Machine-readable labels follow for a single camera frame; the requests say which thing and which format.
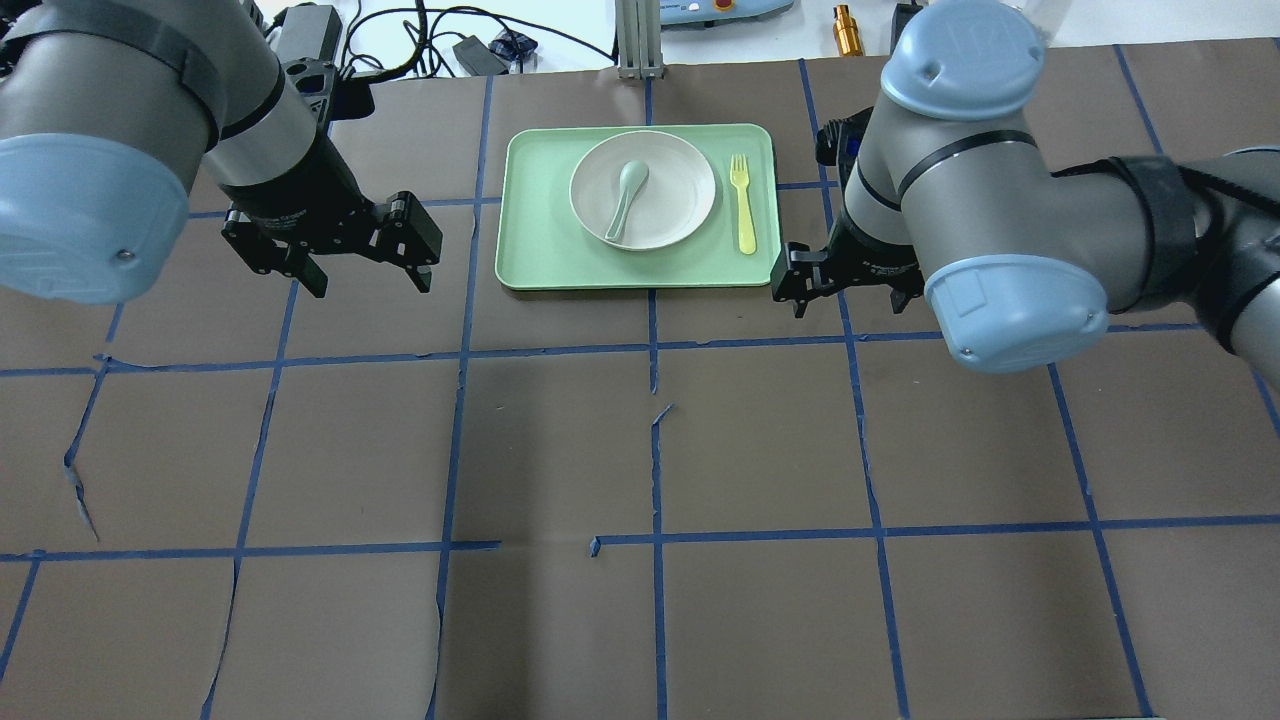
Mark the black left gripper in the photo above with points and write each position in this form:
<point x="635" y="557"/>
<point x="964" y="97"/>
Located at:
<point x="297" y="201"/>

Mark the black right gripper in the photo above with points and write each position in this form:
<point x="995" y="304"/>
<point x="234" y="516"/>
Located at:
<point x="868" y="260"/>

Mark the yellow plastic fork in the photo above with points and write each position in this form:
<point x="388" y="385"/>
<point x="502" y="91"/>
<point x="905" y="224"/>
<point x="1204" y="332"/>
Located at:
<point x="745" y="228"/>

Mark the white round plate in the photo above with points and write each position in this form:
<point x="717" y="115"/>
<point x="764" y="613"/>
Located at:
<point x="643" y="190"/>

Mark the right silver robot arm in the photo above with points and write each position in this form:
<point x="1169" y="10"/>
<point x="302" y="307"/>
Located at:
<point x="947" y="198"/>

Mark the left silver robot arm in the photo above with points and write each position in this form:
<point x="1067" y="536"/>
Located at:
<point x="110" y="110"/>

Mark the mint green tray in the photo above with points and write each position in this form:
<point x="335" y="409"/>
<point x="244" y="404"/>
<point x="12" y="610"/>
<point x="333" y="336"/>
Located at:
<point x="542" y="246"/>

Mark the mint green plastic spoon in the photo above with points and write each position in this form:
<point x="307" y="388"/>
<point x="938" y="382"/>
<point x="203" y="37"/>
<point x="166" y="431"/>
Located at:
<point x="631" y="180"/>

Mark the black power adapter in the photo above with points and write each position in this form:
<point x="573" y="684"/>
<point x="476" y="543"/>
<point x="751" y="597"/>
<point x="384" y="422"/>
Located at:
<point x="477" y="59"/>

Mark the brass cylindrical connector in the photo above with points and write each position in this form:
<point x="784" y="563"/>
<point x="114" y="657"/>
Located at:
<point x="847" y="32"/>

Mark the aluminium frame post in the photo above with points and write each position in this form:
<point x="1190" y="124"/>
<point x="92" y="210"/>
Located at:
<point x="637" y="36"/>

